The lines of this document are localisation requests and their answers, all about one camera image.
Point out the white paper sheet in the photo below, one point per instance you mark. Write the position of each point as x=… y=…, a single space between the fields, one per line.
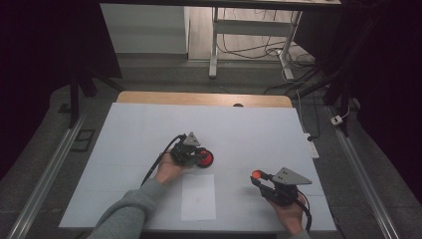
x=198 y=199

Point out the dark curtain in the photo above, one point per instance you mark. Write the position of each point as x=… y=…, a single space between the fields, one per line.
x=381 y=66
x=40 y=49

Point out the white desk frame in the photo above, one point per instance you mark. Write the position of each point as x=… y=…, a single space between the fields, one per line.
x=252 y=27

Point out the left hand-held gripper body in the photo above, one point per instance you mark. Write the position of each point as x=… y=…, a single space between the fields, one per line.
x=184 y=154

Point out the white power strip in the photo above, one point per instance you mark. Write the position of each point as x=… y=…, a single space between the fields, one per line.
x=312 y=146

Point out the orange stamp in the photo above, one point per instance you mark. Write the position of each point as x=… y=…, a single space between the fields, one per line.
x=256 y=174

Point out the black tripod stand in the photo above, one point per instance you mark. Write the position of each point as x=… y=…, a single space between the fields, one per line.
x=338 y=89
x=74 y=99

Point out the white plug adapter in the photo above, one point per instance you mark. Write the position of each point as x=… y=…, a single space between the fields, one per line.
x=336 y=120

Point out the large white table cover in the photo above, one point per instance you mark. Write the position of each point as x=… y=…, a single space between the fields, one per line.
x=249 y=132

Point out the person's right hand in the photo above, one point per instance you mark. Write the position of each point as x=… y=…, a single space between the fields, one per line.
x=292 y=217

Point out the black floor socket plate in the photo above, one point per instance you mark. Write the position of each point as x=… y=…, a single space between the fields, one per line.
x=83 y=140

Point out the person's left hand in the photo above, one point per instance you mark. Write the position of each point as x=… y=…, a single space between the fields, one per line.
x=167 y=171

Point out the white cabinet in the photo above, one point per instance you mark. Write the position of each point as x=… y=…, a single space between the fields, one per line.
x=146 y=30

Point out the aluminium floor rail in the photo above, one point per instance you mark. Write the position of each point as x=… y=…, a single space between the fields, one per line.
x=49 y=176
x=361 y=172

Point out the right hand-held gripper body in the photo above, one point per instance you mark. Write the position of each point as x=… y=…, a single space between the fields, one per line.
x=283 y=194

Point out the round red ink pad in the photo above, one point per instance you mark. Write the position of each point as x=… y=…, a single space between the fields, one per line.
x=207 y=159

